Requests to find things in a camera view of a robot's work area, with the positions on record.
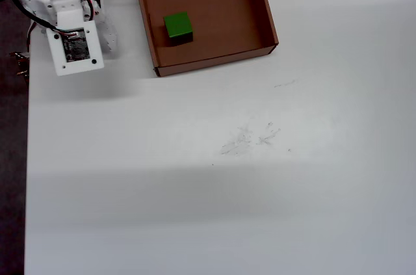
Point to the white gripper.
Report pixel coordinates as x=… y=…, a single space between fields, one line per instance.
x=108 y=37

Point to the green cube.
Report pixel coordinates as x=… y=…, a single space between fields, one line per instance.
x=177 y=24

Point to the brown cardboard box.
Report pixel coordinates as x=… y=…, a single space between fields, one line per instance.
x=221 y=21

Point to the white-framed wrist camera board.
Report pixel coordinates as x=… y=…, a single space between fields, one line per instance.
x=57 y=60

